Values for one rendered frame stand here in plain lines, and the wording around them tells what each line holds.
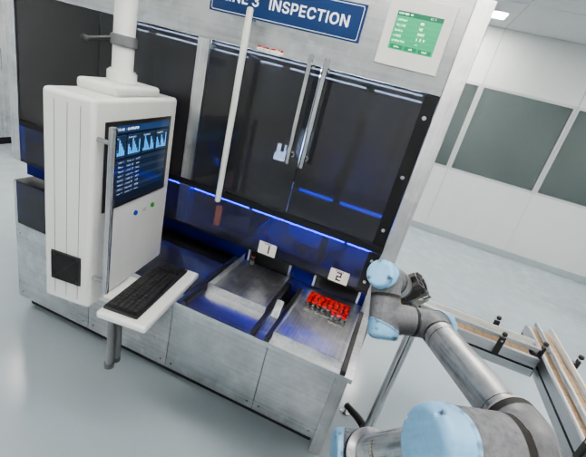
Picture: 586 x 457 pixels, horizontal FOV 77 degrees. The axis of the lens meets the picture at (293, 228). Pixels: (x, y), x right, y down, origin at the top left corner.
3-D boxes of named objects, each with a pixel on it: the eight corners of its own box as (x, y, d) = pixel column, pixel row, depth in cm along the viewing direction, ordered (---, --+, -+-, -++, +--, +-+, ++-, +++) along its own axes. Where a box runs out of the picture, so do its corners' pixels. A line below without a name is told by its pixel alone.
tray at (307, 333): (300, 296, 163) (302, 289, 161) (356, 318, 157) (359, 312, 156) (271, 339, 132) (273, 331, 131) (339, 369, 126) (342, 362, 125)
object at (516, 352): (372, 316, 168) (383, 287, 163) (376, 300, 182) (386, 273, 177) (531, 379, 153) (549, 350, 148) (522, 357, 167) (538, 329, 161)
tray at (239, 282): (243, 259, 181) (244, 253, 179) (292, 278, 175) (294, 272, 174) (206, 290, 150) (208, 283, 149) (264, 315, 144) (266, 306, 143)
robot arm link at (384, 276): (362, 289, 92) (366, 257, 95) (378, 297, 101) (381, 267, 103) (393, 291, 88) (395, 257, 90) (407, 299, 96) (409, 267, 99)
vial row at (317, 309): (304, 306, 155) (307, 297, 154) (345, 324, 151) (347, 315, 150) (302, 309, 153) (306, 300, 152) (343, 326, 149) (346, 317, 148)
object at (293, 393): (131, 251, 327) (139, 155, 294) (352, 345, 282) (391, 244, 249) (19, 306, 237) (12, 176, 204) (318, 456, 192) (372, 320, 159)
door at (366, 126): (287, 212, 159) (323, 67, 137) (384, 247, 149) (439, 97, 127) (286, 212, 158) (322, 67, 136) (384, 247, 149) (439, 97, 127)
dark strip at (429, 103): (356, 286, 158) (425, 94, 128) (366, 290, 157) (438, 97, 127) (356, 287, 156) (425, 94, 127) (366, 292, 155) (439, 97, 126)
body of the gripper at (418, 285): (433, 298, 109) (421, 290, 99) (405, 308, 112) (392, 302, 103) (422, 275, 112) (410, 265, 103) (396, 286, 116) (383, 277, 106)
